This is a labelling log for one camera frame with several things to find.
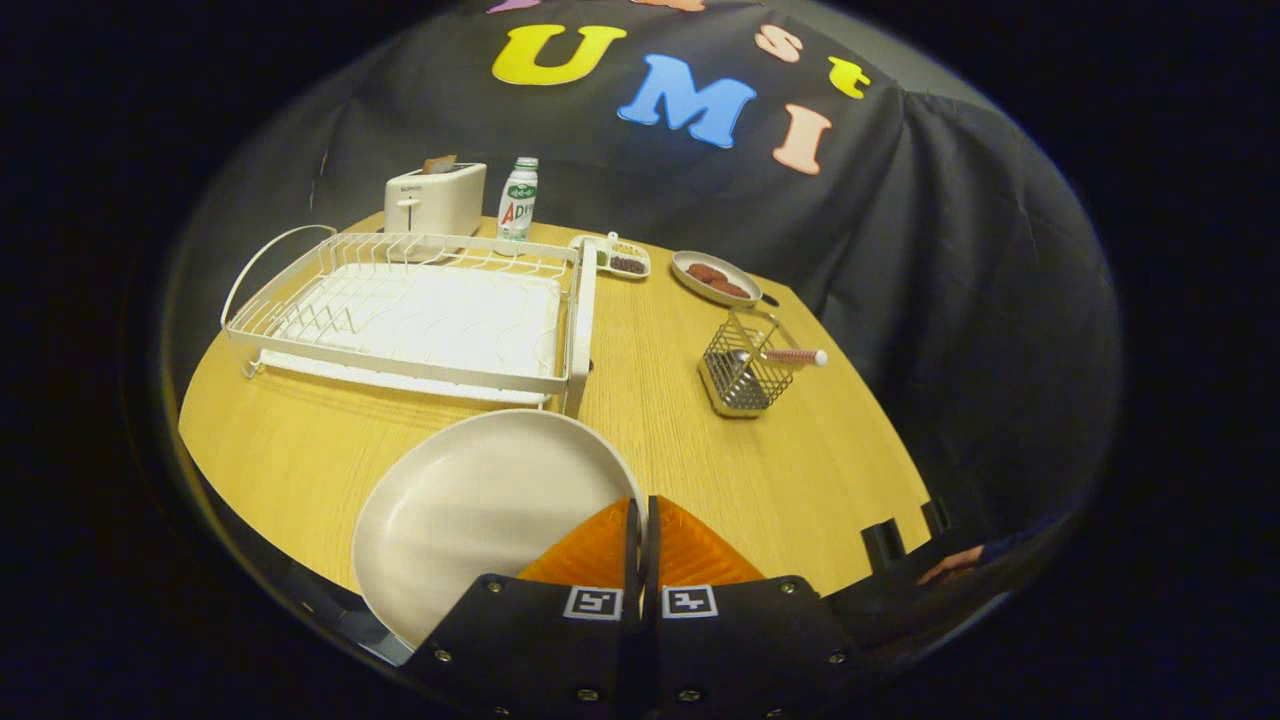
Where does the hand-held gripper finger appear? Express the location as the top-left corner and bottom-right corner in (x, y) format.
(405, 497), (646, 720)
(645, 495), (881, 720)

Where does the beige round plate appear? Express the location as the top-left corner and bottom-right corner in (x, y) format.
(352, 408), (649, 649)

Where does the metal wire basket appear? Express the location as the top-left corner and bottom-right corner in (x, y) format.
(698, 306), (806, 419)

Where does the spoon with pink striped handle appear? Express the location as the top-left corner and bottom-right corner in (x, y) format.
(735, 347), (829, 369)

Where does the white wire dish rack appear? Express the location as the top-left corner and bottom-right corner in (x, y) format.
(220, 224), (601, 419)

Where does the white divided dish with beans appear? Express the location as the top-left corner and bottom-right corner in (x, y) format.
(570, 235), (652, 279)

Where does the beige shallow bowl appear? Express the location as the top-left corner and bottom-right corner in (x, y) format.
(671, 250), (763, 307)

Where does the white bottle with green label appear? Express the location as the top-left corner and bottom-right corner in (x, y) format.
(497, 157), (540, 242)

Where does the black backdrop cloth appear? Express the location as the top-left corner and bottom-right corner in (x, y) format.
(165, 0), (1121, 561)

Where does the white toaster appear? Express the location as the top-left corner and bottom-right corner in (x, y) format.
(384, 163), (488, 238)

